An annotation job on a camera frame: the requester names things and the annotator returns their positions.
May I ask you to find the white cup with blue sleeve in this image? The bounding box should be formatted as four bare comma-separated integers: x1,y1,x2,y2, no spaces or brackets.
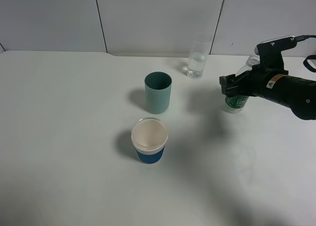
131,118,168,164

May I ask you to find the teal plastic cup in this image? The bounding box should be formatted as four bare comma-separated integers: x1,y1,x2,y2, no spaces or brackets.
144,72,172,114

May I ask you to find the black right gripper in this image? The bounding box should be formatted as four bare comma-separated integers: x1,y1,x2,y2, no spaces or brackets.
219,67,316,120

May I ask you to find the tall clear drinking glass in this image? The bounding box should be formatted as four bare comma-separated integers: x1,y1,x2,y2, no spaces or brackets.
187,33,212,78

